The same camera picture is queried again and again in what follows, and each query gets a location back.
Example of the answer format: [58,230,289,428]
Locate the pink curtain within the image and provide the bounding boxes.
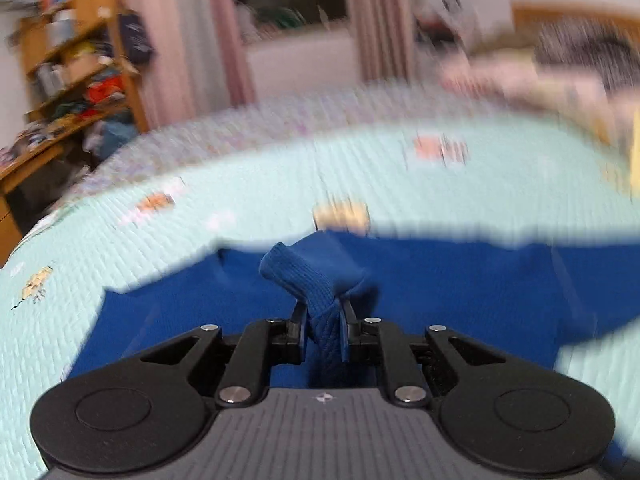
[124,0,255,129]

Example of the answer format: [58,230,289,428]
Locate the floral pink pillow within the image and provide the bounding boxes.
[438,49,639,152]

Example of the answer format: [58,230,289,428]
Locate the blue knit sweater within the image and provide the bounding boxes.
[72,231,639,388]

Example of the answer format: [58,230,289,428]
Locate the yellow paper sheet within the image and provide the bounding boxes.
[629,110,640,193]

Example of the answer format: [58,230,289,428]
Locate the wooden desk with drawers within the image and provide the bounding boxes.
[1,130,91,264]

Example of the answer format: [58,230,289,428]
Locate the wooden bookshelf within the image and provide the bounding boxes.
[14,0,151,134]

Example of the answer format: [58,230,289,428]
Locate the dark patterned garment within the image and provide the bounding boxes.
[534,20,639,92]

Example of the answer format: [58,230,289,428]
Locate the bee pattern quilted bedspread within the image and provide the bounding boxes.
[1,84,639,479]

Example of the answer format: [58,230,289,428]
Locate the wooden headboard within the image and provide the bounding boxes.
[511,0,639,39]

